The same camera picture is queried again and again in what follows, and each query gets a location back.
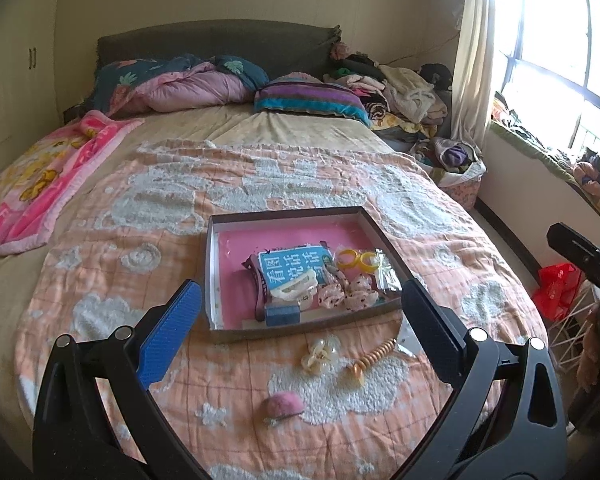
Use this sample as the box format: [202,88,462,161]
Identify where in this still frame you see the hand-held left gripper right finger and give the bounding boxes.
[402,278,568,480]

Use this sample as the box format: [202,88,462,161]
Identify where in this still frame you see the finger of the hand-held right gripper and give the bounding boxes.
[546,222,600,291]

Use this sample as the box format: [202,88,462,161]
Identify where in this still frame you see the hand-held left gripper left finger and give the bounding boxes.
[32,280,203,480]

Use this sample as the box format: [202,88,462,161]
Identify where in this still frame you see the orange spiral hair tie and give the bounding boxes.
[349,338,397,378]

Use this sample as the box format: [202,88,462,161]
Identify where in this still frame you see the packet of yellow bangles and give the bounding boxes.
[336,247,406,295]

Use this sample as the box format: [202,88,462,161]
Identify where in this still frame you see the polka dot bow hair clip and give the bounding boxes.
[316,272,381,313]

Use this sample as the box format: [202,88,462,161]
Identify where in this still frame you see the shallow grey cardboard box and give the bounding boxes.
[203,206,416,345]

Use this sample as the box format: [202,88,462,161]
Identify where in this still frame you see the brown oval hair clip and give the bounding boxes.
[242,255,271,321]

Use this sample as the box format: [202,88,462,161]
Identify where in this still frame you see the small blue box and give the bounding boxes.
[264,304,302,328]

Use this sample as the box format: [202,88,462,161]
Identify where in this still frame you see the white claw hair clip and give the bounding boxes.
[270,269,318,306]

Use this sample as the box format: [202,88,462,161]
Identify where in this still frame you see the pink fuzzy hair clip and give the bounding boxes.
[263,392,306,426]

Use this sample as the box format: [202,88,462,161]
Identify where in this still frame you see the red plastic bag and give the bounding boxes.
[534,262,583,321]

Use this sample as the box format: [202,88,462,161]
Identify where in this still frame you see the clothes on windowsill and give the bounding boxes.
[490,92,600,226]

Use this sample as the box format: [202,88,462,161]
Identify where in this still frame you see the peach cloud pattern quilt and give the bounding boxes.
[12,140,551,480]

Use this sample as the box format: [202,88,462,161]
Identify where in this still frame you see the basket of clothes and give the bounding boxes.
[420,137,487,211]

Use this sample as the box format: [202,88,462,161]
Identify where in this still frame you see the pink cartoon blanket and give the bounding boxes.
[0,110,146,257]

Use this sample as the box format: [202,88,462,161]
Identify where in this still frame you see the window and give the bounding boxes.
[492,0,600,161]

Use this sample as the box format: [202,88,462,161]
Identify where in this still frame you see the cream curtain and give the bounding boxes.
[450,0,498,146]

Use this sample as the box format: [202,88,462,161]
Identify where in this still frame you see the pile of clothes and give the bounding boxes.
[325,40,453,141]

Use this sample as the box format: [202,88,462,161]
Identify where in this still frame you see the bed with tan sheet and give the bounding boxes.
[0,20,551,480]

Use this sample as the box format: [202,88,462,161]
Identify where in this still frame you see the pink and teal duvet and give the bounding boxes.
[92,54,271,118]

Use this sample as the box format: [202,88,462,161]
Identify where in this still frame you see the striped pillow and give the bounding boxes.
[253,74,373,128]

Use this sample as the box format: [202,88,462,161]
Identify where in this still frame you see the cream wardrobe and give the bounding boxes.
[0,0,66,176]

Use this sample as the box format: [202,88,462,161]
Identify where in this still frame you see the dark grey headboard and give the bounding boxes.
[96,19,342,83]

